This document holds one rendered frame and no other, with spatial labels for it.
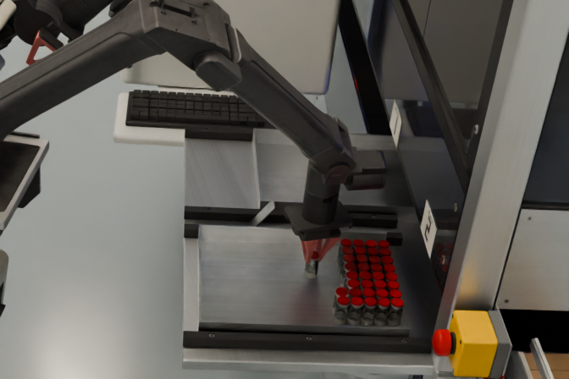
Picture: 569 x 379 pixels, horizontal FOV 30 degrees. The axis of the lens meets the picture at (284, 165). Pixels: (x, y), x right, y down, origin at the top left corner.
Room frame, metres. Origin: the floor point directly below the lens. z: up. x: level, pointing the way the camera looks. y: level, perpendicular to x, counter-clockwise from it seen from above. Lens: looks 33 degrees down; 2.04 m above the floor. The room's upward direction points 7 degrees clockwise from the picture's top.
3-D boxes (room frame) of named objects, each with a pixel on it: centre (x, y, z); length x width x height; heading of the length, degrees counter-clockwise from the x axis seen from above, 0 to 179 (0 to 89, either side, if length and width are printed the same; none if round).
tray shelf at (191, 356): (1.59, -0.07, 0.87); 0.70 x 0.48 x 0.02; 8
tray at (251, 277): (1.42, -0.05, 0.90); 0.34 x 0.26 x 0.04; 98
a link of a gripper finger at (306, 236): (1.46, -0.06, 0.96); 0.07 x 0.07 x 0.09; 23
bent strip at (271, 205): (1.57, 0.08, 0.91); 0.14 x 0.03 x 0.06; 98
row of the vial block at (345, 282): (1.43, -0.13, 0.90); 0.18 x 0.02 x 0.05; 8
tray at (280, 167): (1.77, -0.11, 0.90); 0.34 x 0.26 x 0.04; 98
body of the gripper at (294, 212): (1.46, -0.07, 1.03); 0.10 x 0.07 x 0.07; 113
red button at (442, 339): (1.20, -0.27, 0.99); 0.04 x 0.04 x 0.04; 8
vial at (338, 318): (1.35, -0.12, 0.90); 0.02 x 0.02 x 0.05
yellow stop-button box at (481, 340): (1.20, -0.31, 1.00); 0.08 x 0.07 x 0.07; 98
